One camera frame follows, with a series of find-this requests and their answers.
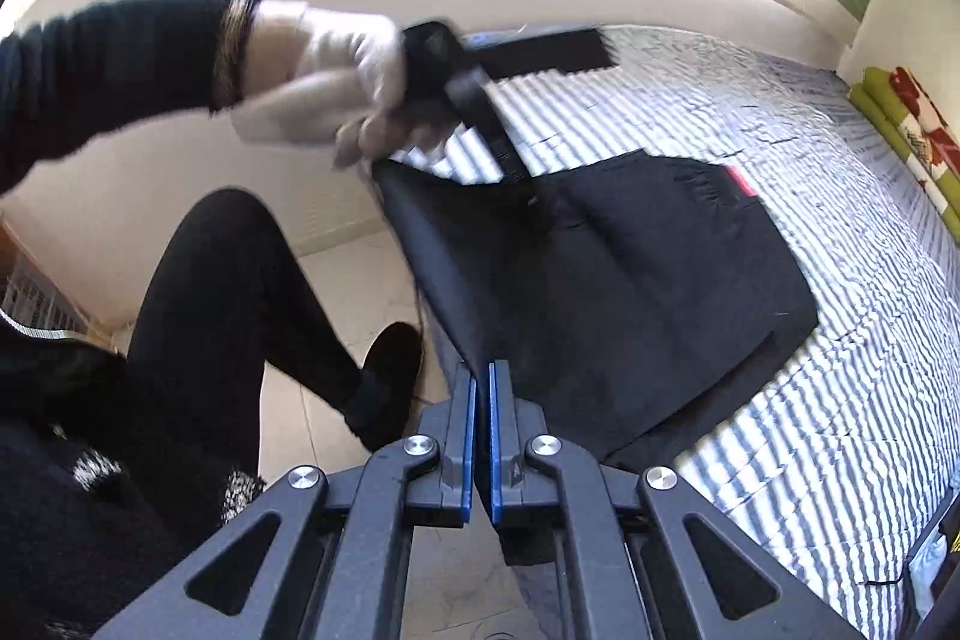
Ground person's left forearm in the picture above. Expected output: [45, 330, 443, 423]
[0, 0, 266, 200]

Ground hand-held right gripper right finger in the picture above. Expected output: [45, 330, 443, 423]
[487, 361, 867, 640]

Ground person's left hand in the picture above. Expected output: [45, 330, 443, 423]
[227, 0, 452, 172]

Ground white slatted rack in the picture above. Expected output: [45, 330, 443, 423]
[0, 218, 100, 342]

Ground folded green floral blanket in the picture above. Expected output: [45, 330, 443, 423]
[847, 65, 960, 215]

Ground person's black shoe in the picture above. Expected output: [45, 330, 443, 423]
[343, 320, 425, 455]

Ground blue white striped bed quilt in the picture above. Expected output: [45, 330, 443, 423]
[367, 23, 960, 640]

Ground person's legs in black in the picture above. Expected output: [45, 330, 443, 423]
[0, 308, 267, 640]

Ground dark navy pants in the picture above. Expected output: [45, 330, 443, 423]
[373, 147, 820, 640]

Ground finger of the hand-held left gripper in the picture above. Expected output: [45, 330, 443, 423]
[463, 25, 619, 80]

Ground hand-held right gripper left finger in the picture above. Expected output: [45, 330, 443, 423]
[90, 361, 479, 640]

